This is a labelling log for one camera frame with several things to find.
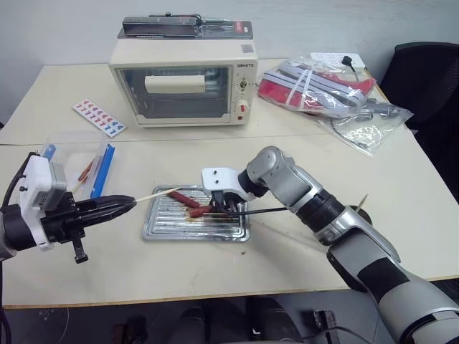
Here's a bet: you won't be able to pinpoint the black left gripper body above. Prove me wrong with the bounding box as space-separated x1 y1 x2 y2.
40 191 90 265

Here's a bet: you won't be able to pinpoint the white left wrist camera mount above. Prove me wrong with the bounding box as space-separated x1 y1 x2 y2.
19 151 69 252

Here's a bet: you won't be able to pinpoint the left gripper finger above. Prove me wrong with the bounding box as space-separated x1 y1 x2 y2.
75 194 138 213
76 204 136 224

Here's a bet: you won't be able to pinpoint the clear container with blue lid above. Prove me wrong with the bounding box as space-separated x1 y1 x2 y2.
39 140 118 200

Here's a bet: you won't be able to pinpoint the black packaged tool box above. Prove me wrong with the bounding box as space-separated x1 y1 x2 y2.
117 11 255 41

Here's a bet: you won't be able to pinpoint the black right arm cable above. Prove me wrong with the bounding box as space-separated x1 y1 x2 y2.
235 205 288 217

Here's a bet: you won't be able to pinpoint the cream toaster oven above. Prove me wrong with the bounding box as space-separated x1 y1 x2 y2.
108 37 260 129

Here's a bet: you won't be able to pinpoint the white power strip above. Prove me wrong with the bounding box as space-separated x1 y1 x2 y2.
309 51 367 72

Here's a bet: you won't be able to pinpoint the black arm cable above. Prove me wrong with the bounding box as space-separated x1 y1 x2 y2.
235 205 288 217
0 153 34 209

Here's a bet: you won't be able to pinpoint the ribbed metal baking tray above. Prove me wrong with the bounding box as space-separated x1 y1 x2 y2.
141 183 252 244

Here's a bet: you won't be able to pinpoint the black power plug with cord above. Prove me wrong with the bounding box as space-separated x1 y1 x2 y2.
341 54 361 84

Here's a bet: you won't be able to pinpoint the black office chair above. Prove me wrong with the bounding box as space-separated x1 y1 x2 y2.
379 42 459 204

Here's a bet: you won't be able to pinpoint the black skewer cup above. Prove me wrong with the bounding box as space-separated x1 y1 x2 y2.
349 205 374 226

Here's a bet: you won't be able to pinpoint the skewered sausages in container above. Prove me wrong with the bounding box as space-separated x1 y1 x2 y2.
76 156 102 184

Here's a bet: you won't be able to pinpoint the card with red blue stickers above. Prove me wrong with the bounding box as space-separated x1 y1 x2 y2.
72 100 128 138

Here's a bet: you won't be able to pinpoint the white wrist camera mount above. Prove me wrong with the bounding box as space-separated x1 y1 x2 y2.
201 166 267 206
19 151 69 252

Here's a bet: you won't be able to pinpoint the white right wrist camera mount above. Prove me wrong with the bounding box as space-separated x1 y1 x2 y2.
201 166 267 206

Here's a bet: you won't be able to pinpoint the clear bag with cables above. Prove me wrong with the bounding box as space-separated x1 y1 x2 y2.
316 101 415 158

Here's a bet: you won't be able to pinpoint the red sausage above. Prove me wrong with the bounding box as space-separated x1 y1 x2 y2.
187 204 216 219
168 191 202 209

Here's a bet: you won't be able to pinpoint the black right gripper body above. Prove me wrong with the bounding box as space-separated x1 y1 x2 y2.
211 189 249 215

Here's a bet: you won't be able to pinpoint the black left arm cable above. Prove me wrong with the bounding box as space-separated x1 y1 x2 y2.
0 153 34 209

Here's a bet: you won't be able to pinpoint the black metal bracket under table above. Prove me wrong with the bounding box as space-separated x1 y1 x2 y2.
311 309 342 344

